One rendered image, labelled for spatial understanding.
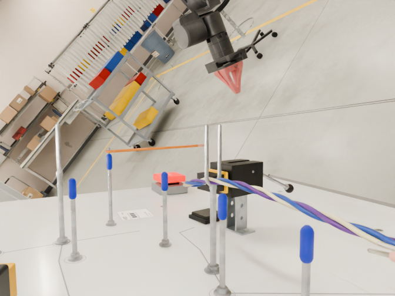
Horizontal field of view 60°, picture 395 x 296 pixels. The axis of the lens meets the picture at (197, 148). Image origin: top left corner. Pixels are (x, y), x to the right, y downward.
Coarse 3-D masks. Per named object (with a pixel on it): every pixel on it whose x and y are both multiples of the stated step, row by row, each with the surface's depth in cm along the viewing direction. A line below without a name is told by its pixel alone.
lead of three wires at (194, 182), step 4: (192, 180) 35; (196, 180) 34; (200, 180) 33; (204, 180) 33; (184, 184) 37; (188, 184) 36; (192, 184) 35; (196, 184) 34; (200, 184) 34; (204, 184) 41
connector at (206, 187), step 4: (204, 172) 43; (212, 172) 43; (200, 176) 42; (204, 176) 42; (212, 176) 40; (216, 176) 41; (228, 176) 42; (200, 188) 42; (204, 188) 42; (208, 188) 41; (220, 188) 41; (228, 188) 42
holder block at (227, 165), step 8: (224, 160) 46; (232, 160) 46; (240, 160) 46; (248, 160) 46; (216, 168) 44; (224, 168) 42; (232, 168) 41; (240, 168) 42; (248, 168) 43; (256, 168) 44; (232, 176) 41; (240, 176) 42; (248, 176) 43; (256, 176) 44; (256, 184) 44; (216, 192) 44; (232, 192) 42; (240, 192) 42; (248, 192) 43
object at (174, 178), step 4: (172, 172) 71; (156, 176) 67; (160, 176) 66; (168, 176) 66; (172, 176) 66; (176, 176) 66; (180, 176) 66; (184, 176) 67; (156, 180) 67; (160, 180) 65; (168, 180) 65; (172, 180) 66; (176, 180) 66; (180, 180) 66; (184, 180) 67; (168, 184) 66; (172, 184) 67
